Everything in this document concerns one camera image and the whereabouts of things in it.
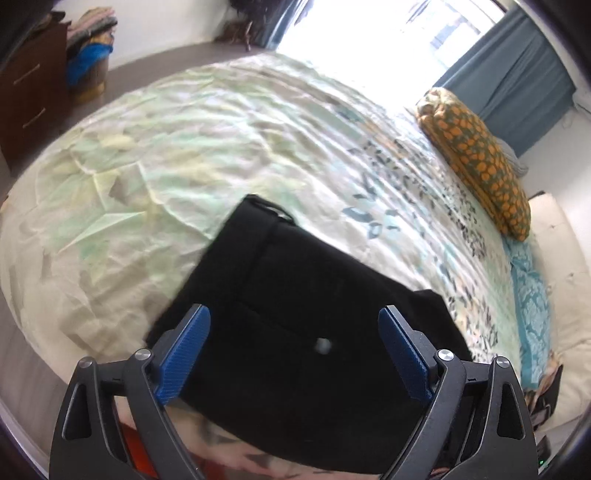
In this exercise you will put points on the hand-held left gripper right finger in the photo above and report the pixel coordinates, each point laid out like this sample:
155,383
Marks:
406,355

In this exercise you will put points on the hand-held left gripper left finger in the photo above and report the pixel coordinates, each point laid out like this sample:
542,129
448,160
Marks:
184,355

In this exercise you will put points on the black pants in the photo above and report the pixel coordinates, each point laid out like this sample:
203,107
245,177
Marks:
300,300

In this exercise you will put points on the teal patterned pillow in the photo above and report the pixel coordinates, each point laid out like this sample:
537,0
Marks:
531,304

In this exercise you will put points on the cream padded headboard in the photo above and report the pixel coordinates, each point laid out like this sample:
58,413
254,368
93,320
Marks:
565,286

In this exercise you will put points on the floral bed sheet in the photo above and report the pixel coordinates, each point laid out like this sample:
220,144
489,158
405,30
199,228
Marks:
161,161

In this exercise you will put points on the orange floral folded blanket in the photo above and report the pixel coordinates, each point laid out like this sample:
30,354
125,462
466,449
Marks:
480,157

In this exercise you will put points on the grey striped cloth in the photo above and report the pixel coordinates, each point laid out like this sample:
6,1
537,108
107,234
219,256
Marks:
515,159

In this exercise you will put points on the blue curtain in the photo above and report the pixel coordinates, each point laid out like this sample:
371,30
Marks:
512,83

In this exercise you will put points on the basket with blue cloth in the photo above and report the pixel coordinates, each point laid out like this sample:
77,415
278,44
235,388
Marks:
87,69

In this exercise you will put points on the brown drawer cabinet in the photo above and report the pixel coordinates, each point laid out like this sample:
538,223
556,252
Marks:
32,87

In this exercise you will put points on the brown wooden object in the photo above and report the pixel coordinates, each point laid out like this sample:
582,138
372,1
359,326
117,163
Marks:
240,34

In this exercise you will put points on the stack of folded clothes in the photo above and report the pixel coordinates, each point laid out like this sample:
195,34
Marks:
92,25

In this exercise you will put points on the dark curtain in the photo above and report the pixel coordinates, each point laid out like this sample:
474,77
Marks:
272,21

